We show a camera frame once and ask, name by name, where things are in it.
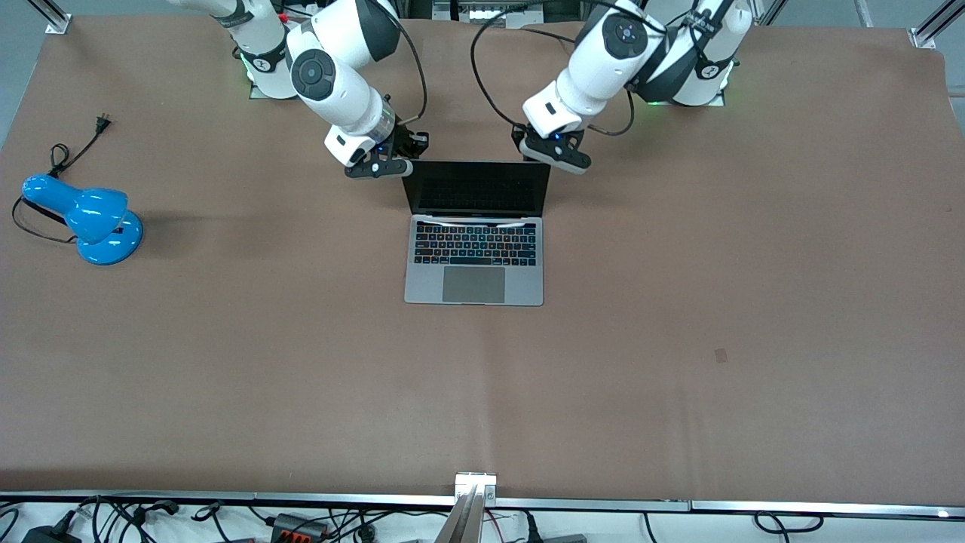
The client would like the aluminium profile rail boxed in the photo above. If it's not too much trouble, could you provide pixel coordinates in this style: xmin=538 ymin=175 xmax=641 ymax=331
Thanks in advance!
xmin=433 ymin=472 xmax=498 ymax=543

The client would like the grey laptop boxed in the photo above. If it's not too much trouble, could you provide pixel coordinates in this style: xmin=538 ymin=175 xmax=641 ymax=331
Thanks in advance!
xmin=401 ymin=160 xmax=552 ymax=307

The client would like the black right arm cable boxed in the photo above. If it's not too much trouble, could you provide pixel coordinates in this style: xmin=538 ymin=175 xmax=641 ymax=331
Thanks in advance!
xmin=379 ymin=6 xmax=430 ymax=127

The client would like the black lamp cord with plug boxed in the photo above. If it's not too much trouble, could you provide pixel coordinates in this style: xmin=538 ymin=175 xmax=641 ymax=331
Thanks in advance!
xmin=11 ymin=113 xmax=115 ymax=245

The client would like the black and orange connector box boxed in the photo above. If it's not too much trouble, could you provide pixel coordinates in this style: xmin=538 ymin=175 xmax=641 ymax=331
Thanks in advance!
xmin=270 ymin=513 xmax=330 ymax=541

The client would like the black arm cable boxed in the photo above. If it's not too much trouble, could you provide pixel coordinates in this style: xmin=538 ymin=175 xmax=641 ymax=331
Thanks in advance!
xmin=379 ymin=6 xmax=430 ymax=127
xmin=470 ymin=0 xmax=679 ymax=139

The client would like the brown table cover sheet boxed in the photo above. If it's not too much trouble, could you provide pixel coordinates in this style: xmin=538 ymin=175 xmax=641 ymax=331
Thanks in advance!
xmin=0 ymin=15 xmax=965 ymax=505

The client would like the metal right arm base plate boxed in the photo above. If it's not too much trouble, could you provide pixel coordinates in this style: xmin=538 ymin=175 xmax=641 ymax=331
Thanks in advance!
xmin=249 ymin=74 xmax=304 ymax=101

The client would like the black power adapter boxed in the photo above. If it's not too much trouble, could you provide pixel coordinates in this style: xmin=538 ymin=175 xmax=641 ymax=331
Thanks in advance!
xmin=21 ymin=523 xmax=82 ymax=543

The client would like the grey control box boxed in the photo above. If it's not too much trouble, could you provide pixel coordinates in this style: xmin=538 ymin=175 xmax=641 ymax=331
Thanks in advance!
xmin=432 ymin=0 xmax=545 ymax=30

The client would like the aluminium table edge strip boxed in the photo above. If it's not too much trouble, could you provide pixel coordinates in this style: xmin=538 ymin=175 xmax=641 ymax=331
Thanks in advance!
xmin=0 ymin=492 xmax=965 ymax=521

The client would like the looped black cable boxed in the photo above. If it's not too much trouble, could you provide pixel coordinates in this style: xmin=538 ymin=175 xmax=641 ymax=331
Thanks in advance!
xmin=754 ymin=511 xmax=824 ymax=535

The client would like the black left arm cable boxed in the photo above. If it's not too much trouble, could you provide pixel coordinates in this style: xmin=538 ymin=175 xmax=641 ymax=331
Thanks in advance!
xmin=470 ymin=0 xmax=679 ymax=139

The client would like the long thick black cable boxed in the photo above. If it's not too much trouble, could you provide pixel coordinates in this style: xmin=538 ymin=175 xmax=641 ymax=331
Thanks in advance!
xmin=520 ymin=24 xmax=583 ymax=44

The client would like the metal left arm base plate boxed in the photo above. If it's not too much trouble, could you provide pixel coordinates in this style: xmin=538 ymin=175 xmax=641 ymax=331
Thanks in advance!
xmin=647 ymin=89 xmax=727 ymax=107

